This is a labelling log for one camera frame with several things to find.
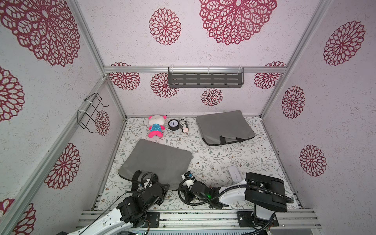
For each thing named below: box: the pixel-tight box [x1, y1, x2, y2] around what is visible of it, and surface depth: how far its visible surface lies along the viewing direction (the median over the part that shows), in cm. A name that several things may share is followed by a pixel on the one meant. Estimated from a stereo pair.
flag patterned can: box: [180, 120, 190, 134], surface depth 112 cm
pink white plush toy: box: [148, 115, 167, 139], surface depth 111 cm
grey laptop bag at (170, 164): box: [118, 139, 193, 191], surface depth 93 cm
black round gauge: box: [167, 118, 180, 131], surface depth 115 cm
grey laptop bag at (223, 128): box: [195, 110, 256, 146], surface depth 112 cm
